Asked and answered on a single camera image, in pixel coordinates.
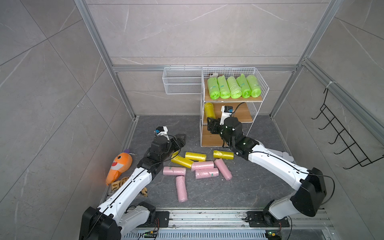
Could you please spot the pink roll right diagonal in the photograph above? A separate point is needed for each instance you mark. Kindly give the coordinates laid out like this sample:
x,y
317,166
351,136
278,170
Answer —
x,y
223,169

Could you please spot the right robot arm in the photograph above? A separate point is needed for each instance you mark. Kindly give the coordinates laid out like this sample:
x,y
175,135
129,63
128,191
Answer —
x,y
308,185

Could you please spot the yellow roll middle horizontal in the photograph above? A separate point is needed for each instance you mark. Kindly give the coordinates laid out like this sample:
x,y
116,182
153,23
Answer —
x,y
196,156

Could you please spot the pink roll upper centre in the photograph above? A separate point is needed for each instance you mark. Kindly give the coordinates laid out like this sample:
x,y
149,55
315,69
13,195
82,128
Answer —
x,y
202,165

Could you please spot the green roll diagonal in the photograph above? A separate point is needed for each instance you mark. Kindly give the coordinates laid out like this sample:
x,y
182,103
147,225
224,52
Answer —
x,y
254,85

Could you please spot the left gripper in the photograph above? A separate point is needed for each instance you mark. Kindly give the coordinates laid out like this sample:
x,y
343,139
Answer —
x,y
180,143

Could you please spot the brown patterned flat item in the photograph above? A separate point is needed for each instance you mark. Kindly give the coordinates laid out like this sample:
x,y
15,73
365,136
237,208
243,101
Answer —
x,y
118,184

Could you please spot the yellow roll horizontal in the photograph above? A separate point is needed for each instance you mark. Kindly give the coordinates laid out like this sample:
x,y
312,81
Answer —
x,y
196,156
223,155

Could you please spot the black wire wall hook rack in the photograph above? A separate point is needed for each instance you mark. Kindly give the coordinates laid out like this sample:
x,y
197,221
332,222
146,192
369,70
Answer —
x,y
343,135

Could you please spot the green roll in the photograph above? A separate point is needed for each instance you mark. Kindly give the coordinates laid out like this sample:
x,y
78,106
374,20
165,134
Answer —
x,y
225,92
243,84
235,89
213,88

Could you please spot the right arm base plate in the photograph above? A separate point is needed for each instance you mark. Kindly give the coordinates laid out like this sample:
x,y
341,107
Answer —
x,y
258,219

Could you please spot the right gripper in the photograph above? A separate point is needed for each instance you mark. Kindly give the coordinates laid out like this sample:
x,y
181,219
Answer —
x,y
214,124

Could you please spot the white wire three-tier shelf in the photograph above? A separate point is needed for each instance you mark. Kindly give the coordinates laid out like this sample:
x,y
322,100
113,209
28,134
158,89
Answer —
x,y
245,109

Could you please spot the yellow roll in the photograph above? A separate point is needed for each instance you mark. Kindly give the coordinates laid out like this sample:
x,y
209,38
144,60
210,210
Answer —
x,y
209,110

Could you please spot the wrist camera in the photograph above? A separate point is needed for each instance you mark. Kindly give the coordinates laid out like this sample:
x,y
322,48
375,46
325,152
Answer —
x,y
162,131
226,112

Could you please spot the pink roll bottom upright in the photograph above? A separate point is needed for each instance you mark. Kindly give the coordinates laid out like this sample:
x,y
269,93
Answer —
x,y
181,189

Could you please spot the orange carrot plush toy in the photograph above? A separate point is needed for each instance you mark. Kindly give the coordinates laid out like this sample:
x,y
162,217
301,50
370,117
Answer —
x,y
121,164

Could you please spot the pink roll left horizontal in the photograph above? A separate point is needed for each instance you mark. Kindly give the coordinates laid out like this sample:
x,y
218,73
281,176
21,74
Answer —
x,y
174,171

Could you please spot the yellow roll right horizontal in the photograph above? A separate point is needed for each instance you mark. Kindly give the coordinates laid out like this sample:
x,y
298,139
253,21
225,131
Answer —
x,y
223,155

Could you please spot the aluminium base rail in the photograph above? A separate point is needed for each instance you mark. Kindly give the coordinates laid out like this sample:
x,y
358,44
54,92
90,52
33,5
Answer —
x,y
231,219

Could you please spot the yellow roll diagonal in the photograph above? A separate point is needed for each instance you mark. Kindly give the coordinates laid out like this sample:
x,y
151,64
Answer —
x,y
177,159

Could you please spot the white round paddle object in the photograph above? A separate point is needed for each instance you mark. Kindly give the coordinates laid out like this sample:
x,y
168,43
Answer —
x,y
283,155

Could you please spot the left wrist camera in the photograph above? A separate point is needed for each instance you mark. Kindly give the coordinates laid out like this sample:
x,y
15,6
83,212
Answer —
x,y
162,131

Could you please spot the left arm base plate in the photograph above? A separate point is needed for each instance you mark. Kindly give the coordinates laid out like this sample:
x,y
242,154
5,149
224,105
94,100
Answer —
x,y
159,219

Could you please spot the pink roll lower centre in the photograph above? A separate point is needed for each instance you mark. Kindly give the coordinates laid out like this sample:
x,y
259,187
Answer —
x,y
206,173

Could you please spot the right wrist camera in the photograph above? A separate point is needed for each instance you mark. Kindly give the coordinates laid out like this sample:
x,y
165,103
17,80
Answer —
x,y
226,112

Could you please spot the white wire wall basket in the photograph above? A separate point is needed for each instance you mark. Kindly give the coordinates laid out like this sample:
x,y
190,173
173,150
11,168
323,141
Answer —
x,y
182,80

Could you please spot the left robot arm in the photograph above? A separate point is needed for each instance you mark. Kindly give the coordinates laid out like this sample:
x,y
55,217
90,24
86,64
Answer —
x,y
112,219

